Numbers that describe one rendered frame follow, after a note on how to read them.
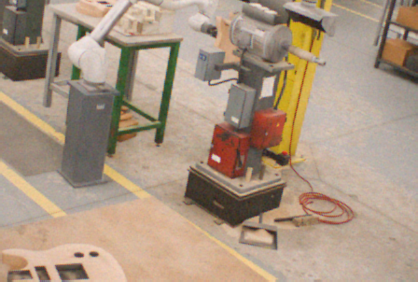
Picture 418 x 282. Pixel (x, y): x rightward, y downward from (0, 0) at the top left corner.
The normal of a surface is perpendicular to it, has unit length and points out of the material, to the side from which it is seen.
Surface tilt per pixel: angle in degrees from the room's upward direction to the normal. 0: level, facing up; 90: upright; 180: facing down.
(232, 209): 90
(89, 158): 90
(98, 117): 90
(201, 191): 90
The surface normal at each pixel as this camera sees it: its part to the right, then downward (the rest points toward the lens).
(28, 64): 0.67, 0.39
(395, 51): -0.69, 0.15
